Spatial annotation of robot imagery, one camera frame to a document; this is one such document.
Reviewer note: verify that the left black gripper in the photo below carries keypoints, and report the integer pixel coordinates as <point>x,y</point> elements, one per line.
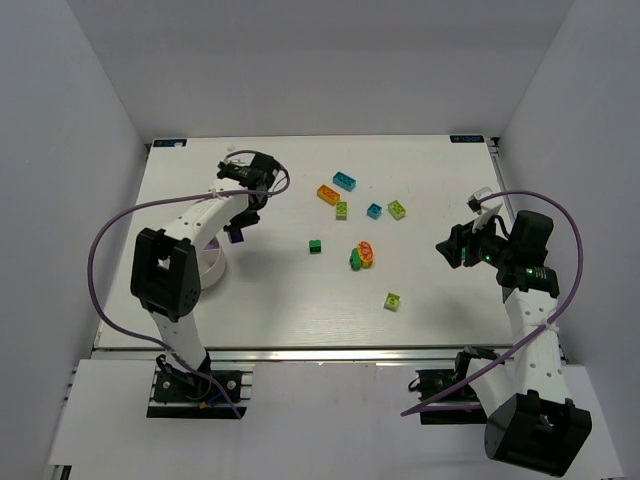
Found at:
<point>245,218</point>

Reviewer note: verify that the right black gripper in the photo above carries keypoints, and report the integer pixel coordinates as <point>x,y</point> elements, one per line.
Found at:
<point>460,245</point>

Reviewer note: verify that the purple lego brick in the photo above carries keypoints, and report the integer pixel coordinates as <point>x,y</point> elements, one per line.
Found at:
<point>235,236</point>

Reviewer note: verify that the small dark green lego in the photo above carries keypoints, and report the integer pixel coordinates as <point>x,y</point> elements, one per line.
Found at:
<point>315,246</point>

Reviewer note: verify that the orange yellow lego piece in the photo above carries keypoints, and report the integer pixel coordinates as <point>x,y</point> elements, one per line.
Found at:
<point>366,254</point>

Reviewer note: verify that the dark green lego stud piece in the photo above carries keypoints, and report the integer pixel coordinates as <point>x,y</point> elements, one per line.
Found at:
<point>355,260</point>

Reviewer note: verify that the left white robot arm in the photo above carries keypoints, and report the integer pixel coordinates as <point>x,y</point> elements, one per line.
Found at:
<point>174,264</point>

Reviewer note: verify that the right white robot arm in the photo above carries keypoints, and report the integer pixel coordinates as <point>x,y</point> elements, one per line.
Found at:
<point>531,418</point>

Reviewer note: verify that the white divided round container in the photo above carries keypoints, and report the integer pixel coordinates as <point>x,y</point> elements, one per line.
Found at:
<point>211,263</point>

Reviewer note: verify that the lime lego brick upper right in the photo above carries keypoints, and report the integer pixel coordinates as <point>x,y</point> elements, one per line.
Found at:
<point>396,209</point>

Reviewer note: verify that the orange long lego brick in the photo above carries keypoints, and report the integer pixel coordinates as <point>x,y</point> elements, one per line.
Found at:
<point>328,195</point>

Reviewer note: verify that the lime lego brick lower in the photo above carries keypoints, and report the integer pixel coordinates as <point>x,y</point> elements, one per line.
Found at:
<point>392,302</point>

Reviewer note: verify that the small blue lego brick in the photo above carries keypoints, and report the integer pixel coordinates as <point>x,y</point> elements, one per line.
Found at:
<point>374,211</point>

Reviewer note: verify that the lime long lego brick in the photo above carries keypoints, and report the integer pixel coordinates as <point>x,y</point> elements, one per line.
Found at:
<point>341,210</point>

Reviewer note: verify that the blue long lego brick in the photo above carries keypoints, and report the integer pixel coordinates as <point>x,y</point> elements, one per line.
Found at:
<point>344,181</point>

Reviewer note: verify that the right blue corner label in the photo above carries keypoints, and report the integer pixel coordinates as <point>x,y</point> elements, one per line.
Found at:
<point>463,139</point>

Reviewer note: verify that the blue corner label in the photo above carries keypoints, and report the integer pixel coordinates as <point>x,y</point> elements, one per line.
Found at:
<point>169,143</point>
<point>463,139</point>

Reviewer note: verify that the left blue corner label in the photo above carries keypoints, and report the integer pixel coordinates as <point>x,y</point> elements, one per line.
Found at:
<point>169,143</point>

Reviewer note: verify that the aluminium front rail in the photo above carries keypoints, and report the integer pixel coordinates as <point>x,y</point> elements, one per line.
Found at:
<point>320,355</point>

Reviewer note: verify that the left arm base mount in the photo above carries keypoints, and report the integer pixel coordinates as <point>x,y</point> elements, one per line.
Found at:
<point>171,398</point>

